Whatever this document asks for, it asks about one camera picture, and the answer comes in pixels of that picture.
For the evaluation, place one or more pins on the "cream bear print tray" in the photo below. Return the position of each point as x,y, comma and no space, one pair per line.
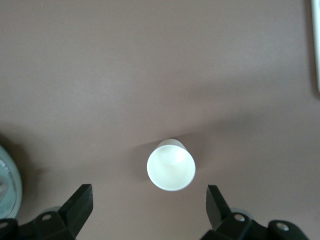
315,45

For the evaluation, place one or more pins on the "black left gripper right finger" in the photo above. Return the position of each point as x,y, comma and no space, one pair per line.
216,207

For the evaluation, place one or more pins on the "white plastic cup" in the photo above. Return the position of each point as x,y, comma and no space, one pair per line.
171,170

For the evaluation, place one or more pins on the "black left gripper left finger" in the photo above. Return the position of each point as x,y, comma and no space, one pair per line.
77,205

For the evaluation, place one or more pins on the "grey-green electric cooking pot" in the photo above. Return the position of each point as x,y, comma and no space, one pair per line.
17,190

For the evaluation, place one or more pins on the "glass pot lid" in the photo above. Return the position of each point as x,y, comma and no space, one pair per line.
3,190

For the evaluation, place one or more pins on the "brown table cover mat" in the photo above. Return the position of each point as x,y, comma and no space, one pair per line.
125,75

